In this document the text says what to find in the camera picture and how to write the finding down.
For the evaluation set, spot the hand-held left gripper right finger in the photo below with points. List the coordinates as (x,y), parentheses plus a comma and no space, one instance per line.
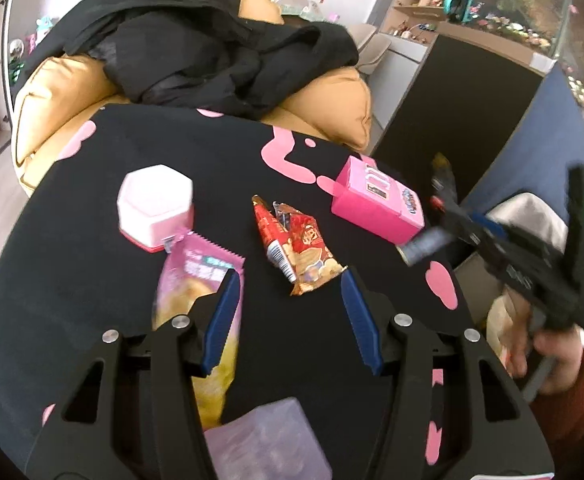
(362,320)

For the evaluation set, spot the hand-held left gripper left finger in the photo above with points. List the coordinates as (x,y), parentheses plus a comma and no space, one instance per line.
(221,320)

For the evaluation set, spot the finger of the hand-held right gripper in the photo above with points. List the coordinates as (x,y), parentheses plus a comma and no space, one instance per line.
(449,200)
(424,246)

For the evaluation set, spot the yellow snack packet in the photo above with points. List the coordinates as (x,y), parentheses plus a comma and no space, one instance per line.
(442,167)

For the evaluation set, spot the pink snack bag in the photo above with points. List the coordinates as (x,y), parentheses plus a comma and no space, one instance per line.
(196,280)

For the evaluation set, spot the pale yellow plastic bag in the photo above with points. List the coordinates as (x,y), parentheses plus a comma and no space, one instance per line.
(496,317)

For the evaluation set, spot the red snack wrapper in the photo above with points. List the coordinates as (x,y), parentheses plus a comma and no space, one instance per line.
(302,245)

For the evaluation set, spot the person's right forearm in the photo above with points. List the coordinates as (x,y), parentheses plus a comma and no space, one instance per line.
(572,405)

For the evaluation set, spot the person's right hand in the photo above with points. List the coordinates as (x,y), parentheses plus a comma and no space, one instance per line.
(557,360)

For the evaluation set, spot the grey cloth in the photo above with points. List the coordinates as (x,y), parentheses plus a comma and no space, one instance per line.
(527,210)

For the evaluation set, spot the pink plastic box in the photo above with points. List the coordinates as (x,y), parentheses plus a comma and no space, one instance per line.
(377,200)

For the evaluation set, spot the dark cabinet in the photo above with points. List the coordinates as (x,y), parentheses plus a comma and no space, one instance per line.
(452,110)

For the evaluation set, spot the blue panel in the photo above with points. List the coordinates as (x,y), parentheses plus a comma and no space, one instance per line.
(547,135)

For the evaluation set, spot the translucent purple box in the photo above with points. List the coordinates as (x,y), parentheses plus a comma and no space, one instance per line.
(267,440)

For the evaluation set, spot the pink and white hexagonal container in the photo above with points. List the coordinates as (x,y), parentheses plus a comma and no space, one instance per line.
(156,205)

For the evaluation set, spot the black tablecloth with pink print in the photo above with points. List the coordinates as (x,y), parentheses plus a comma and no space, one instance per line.
(71,285)

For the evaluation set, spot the beige dining chair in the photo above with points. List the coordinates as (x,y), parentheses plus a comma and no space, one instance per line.
(372,47)

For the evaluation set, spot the wooden cubby shelf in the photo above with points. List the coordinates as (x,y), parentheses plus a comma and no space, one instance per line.
(417,10)

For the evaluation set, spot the glass aquarium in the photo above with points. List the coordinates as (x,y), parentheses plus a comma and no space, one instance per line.
(532,5)

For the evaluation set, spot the mesh food cover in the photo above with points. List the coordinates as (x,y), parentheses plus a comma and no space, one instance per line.
(299,7)

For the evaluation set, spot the black clothing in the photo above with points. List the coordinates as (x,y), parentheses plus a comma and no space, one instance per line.
(196,50)

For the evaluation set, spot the tan sofa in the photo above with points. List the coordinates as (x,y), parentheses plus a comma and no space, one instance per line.
(56,100)

